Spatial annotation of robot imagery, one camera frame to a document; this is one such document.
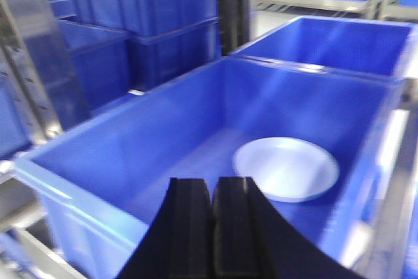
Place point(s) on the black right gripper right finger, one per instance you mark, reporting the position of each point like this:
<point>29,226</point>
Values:
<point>252,240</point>

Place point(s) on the stacked blue crate lower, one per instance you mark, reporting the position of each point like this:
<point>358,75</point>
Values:
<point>156,60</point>

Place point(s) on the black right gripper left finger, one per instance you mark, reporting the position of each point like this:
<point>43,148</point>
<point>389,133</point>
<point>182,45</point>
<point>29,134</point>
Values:
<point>178,243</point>

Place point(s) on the light blue round tray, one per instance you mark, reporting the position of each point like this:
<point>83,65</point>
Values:
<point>287,169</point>

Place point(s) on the blue plastic bin behind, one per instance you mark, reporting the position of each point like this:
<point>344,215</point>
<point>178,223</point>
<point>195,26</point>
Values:
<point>378,48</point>

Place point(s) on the blue crate left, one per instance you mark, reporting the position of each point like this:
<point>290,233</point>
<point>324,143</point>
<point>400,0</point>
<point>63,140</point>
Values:
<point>100,58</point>

